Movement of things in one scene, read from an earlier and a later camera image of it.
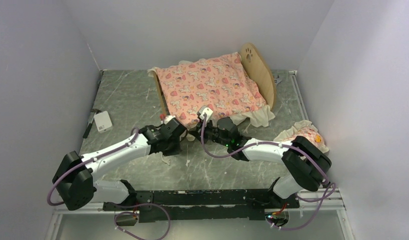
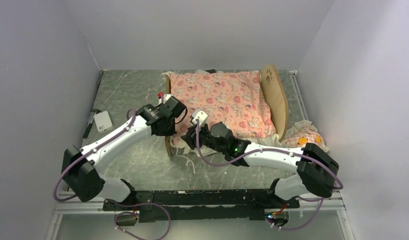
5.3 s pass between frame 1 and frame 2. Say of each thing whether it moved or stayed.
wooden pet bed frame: moved
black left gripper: moved
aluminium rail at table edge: stayed
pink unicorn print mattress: moved
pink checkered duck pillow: stayed
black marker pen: stayed
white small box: stayed
